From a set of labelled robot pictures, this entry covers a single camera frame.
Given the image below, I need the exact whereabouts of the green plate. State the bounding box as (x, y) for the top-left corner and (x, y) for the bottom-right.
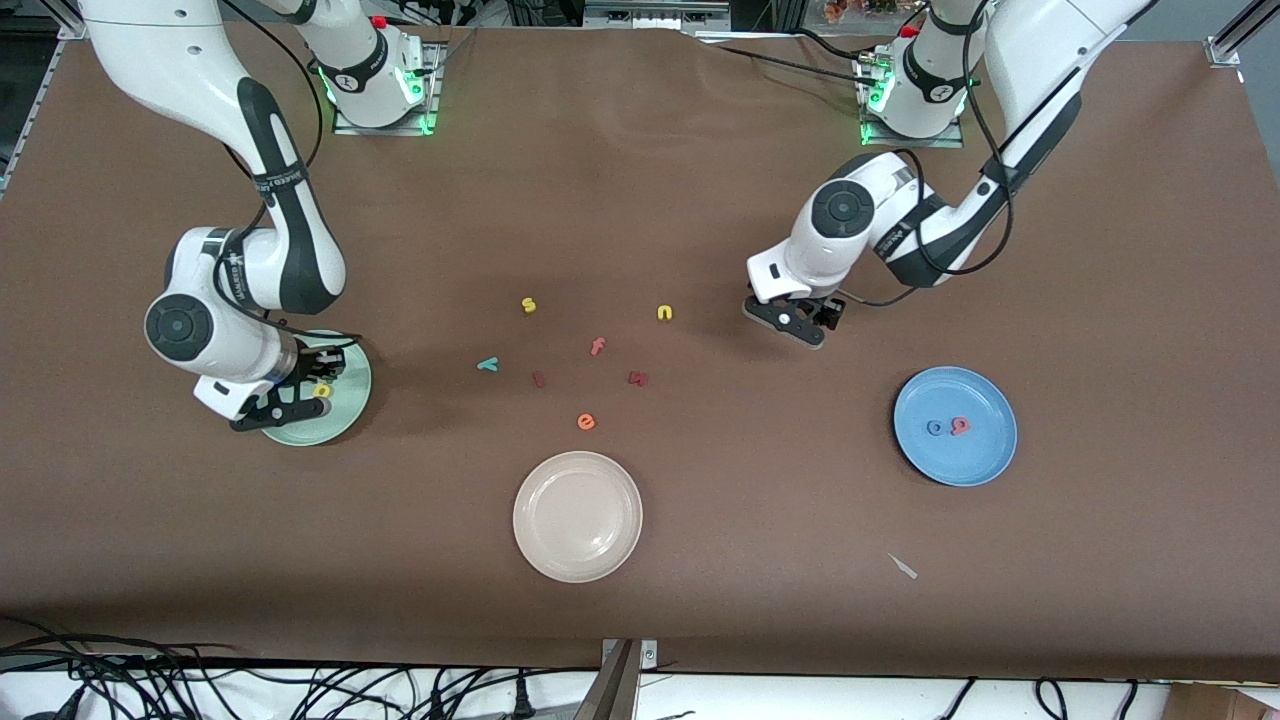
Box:
(260, 330), (373, 447)

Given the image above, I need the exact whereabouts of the blue plate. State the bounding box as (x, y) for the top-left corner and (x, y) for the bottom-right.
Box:
(893, 366), (1019, 488)

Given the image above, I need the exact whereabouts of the brown table cover sheet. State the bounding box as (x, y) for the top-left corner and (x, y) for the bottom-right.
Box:
(0, 18), (1280, 683)

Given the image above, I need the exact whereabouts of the beige plate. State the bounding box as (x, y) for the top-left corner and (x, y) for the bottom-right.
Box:
(512, 451), (644, 584)

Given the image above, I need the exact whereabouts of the grey metal box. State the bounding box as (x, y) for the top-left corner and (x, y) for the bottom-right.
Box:
(585, 0), (731, 31)

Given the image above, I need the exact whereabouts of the grey metal bar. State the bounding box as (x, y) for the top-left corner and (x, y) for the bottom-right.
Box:
(572, 640), (641, 720)

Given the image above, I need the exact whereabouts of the cardboard box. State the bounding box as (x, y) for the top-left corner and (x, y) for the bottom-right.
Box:
(1165, 682), (1280, 720)

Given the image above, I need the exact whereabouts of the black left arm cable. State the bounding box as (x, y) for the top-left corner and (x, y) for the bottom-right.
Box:
(838, 0), (1016, 309)

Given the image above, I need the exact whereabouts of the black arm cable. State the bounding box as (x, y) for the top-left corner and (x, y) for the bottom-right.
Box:
(210, 0), (363, 346)
(838, 0), (1016, 309)

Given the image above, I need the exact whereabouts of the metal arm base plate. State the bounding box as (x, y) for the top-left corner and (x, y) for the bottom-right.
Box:
(860, 50), (966, 149)
(333, 40), (443, 136)

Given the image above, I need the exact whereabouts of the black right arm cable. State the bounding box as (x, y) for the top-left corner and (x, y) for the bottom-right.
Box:
(210, 0), (363, 346)

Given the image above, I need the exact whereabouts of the black cable on table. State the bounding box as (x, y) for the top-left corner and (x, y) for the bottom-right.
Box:
(700, 28), (881, 91)

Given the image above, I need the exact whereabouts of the aluminium frame rail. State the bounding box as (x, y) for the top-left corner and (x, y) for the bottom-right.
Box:
(0, 0), (86, 196)
(1207, 0), (1280, 69)

